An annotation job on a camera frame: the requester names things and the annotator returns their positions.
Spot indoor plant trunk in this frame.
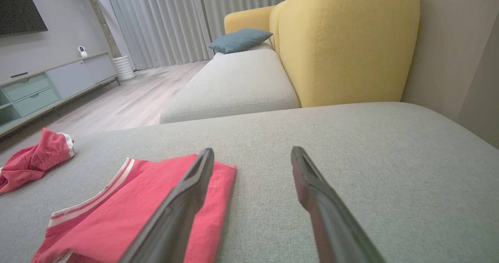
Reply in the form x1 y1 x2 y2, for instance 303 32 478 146
70 0 122 59

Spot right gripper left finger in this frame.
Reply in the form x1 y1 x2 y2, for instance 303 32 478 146
119 148 215 263

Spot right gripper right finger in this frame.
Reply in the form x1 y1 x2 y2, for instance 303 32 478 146
290 146 386 263

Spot black wall television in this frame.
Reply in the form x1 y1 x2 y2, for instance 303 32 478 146
0 0 48 37

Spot white ribbed plant pot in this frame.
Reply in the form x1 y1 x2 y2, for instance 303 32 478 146
112 55 136 81

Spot grey sofa seat cushion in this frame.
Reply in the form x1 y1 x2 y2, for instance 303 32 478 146
159 48 301 124

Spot blue throw pillow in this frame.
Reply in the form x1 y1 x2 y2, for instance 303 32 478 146
209 28 273 54

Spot yellow and grey sofa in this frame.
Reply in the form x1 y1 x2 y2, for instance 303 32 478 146
0 101 499 263

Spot red basketball jersey shirt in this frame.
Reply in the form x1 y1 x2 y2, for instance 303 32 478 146
31 154 237 263

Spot red shorts with white stripe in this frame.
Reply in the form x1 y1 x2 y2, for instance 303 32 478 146
0 128 75 195

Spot yellow sofa backrest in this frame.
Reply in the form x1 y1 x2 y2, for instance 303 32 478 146
269 0 421 108
224 5 276 48

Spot grey green TV cabinet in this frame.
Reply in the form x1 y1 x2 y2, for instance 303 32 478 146
0 52 120 139

